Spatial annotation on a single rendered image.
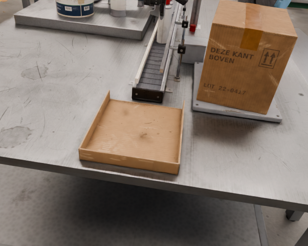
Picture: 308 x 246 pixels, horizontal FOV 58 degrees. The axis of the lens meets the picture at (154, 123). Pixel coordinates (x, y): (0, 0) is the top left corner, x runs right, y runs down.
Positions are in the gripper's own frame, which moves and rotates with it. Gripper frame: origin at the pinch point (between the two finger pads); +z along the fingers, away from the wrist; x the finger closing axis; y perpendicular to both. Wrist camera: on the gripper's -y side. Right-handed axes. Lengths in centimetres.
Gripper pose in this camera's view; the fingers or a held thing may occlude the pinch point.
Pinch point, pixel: (163, 16)
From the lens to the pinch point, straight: 122.0
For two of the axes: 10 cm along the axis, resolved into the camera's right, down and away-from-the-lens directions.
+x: -1.6, 9.1, -3.8
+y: -9.9, -1.5, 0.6
